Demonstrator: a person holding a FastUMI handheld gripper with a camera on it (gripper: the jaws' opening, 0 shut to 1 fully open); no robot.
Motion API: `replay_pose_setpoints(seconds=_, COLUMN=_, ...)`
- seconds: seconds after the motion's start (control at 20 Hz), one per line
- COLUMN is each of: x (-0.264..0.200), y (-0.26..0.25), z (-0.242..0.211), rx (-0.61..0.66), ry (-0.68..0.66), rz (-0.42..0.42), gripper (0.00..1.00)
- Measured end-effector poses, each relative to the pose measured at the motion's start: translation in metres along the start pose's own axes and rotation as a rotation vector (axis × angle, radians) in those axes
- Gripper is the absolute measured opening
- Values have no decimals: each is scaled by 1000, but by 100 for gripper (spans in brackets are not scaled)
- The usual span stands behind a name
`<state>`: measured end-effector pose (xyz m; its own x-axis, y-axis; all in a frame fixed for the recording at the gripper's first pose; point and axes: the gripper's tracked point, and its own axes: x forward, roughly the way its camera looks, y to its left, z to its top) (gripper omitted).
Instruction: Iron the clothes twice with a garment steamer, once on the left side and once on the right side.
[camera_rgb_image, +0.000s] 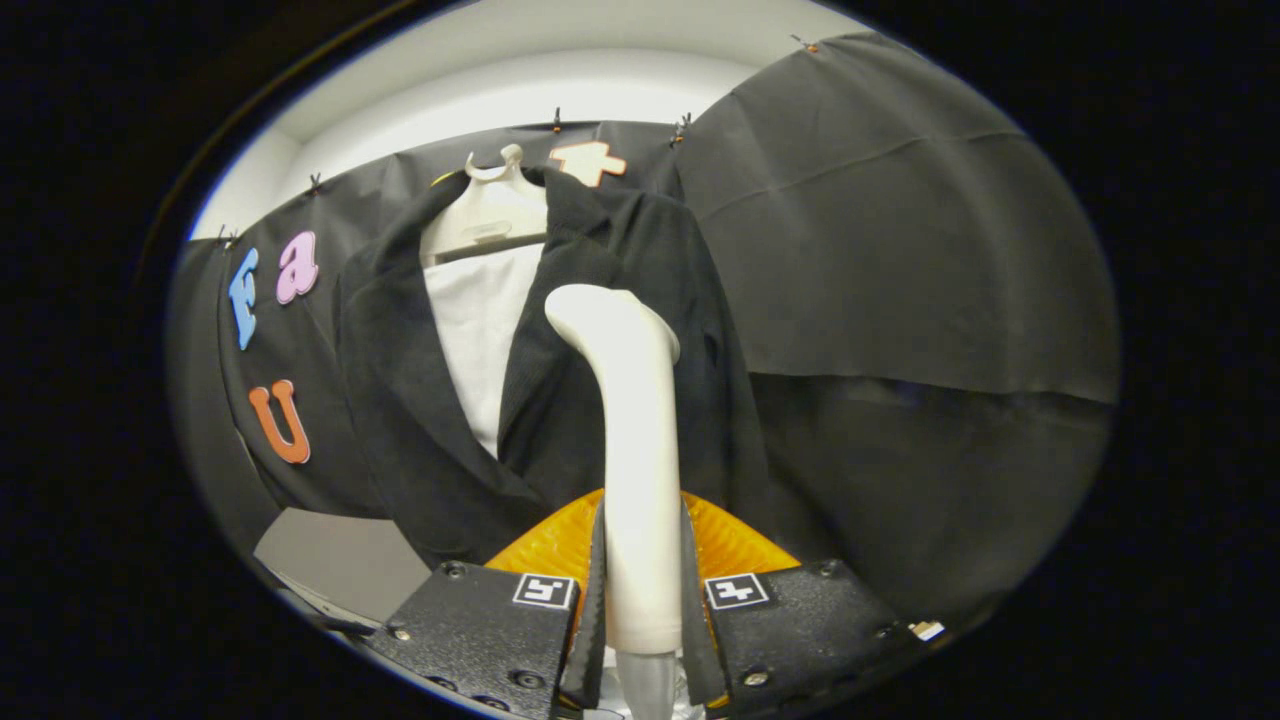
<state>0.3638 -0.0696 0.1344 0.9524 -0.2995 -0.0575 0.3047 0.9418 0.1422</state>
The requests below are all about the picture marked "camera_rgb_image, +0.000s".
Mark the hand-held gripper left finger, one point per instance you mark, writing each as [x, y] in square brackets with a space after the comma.
[590, 650]

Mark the black blazer jacket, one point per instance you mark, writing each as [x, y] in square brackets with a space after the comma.
[400, 400]

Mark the white plastic hanger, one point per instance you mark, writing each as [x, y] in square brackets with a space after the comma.
[490, 215]

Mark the white garment steamer head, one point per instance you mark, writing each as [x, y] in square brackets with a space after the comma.
[640, 450]

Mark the grey metal cabinet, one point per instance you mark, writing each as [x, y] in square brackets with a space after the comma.
[340, 560]

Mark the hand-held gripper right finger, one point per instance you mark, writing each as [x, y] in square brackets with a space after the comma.
[697, 650]

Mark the black backdrop cloth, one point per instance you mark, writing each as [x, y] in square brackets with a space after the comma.
[900, 300]

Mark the white shirt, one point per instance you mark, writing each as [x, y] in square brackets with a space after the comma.
[480, 330]

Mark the row of small backdrop clips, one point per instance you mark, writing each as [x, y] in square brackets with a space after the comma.
[682, 128]

